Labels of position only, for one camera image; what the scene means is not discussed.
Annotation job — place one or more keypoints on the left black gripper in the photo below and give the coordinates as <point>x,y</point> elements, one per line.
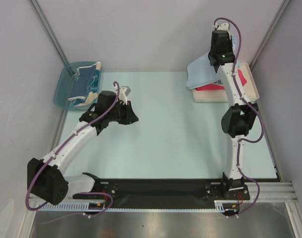
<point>130,117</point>

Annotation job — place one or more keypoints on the dark blue cream-edged towel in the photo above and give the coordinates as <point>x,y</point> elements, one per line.
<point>85,89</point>

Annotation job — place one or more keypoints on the light blue towel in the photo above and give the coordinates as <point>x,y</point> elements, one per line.
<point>203,70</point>

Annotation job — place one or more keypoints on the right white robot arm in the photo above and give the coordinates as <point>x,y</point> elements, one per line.
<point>240,116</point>

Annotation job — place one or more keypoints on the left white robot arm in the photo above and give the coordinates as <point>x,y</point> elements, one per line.
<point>45,176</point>

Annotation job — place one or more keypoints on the pink folded towel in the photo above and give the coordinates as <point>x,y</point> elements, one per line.
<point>215,87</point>

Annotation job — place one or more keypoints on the cream plastic tray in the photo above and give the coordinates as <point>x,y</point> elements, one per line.
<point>220,95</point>

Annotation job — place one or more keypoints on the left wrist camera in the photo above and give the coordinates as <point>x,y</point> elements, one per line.
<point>122,92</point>

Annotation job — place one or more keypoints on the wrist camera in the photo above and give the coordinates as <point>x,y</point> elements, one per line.
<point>122,92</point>
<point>221,30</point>

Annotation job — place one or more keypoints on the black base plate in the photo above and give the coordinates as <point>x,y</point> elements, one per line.
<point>144,191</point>

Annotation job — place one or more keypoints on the white slotted cable duct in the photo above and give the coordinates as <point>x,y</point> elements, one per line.
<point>99,205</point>

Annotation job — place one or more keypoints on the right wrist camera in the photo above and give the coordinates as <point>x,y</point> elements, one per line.
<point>221,30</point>

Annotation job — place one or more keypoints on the left corner aluminium post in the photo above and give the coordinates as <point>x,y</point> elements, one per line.
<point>48,30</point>

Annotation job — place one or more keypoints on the corner aluminium post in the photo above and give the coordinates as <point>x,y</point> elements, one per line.
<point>271,29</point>
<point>48,30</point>

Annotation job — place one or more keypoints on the aluminium frame rail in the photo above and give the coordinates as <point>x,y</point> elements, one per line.
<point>272,191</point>

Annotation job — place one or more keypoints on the right corner aluminium post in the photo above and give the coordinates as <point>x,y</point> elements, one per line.
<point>271,29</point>

